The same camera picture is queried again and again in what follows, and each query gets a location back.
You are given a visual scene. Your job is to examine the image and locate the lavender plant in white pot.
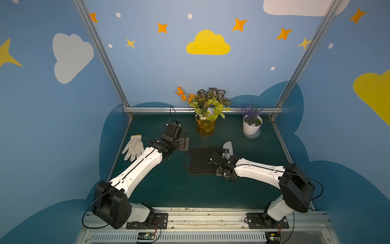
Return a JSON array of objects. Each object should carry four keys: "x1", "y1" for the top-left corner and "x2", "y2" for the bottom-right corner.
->
[{"x1": 240, "y1": 105, "x2": 264, "y2": 139}]

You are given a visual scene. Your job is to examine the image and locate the left controller board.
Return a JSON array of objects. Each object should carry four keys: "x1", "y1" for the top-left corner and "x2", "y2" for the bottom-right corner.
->
[{"x1": 137, "y1": 232, "x2": 155, "y2": 242}]

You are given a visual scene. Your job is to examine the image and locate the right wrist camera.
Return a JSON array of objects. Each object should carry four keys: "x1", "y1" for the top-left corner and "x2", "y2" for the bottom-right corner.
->
[{"x1": 222, "y1": 148, "x2": 231, "y2": 160}]

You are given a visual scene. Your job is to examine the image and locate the right controller board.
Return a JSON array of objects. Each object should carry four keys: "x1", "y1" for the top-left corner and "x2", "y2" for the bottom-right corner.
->
[{"x1": 265, "y1": 232, "x2": 281, "y2": 244}]

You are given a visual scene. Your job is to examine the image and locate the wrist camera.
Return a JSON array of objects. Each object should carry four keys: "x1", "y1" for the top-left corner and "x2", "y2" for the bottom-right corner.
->
[
  {"x1": 165, "y1": 121, "x2": 182, "y2": 141},
  {"x1": 222, "y1": 148, "x2": 231, "y2": 160}
]

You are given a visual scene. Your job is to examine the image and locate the flower bouquet in amber vase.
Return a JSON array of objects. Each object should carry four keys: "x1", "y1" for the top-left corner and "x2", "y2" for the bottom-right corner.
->
[{"x1": 176, "y1": 87, "x2": 232, "y2": 136}]

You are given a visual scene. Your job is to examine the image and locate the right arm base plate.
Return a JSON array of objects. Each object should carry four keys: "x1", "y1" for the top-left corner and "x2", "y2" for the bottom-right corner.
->
[{"x1": 244, "y1": 212, "x2": 289, "y2": 229}]

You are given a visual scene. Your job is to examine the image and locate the black cutting board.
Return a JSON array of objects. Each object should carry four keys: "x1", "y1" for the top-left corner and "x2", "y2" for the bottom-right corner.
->
[{"x1": 183, "y1": 146, "x2": 222, "y2": 175}]

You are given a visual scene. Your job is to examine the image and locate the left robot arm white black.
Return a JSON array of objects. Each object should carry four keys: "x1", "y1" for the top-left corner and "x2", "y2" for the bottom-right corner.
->
[{"x1": 91, "y1": 135, "x2": 190, "y2": 229}]

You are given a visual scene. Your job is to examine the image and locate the aluminium frame rail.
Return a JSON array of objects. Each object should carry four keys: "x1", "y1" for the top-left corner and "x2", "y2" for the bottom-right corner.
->
[{"x1": 123, "y1": 106, "x2": 284, "y2": 115}]

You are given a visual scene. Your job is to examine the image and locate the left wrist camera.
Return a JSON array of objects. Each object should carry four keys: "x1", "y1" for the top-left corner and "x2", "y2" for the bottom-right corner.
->
[{"x1": 165, "y1": 121, "x2": 182, "y2": 141}]

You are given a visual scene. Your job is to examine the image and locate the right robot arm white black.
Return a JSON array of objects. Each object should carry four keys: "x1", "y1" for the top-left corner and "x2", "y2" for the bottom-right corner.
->
[{"x1": 209, "y1": 153, "x2": 315, "y2": 225}]

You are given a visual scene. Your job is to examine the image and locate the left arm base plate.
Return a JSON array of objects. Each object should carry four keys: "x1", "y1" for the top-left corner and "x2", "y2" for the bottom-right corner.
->
[{"x1": 126, "y1": 212, "x2": 169, "y2": 229}]

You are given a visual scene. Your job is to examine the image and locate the white work glove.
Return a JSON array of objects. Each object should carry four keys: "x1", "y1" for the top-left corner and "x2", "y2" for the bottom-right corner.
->
[{"x1": 122, "y1": 135, "x2": 144, "y2": 162}]

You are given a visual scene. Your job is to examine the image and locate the controller board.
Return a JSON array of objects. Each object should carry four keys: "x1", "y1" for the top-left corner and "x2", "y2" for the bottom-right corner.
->
[
  {"x1": 137, "y1": 232, "x2": 155, "y2": 242},
  {"x1": 265, "y1": 232, "x2": 281, "y2": 244}
]

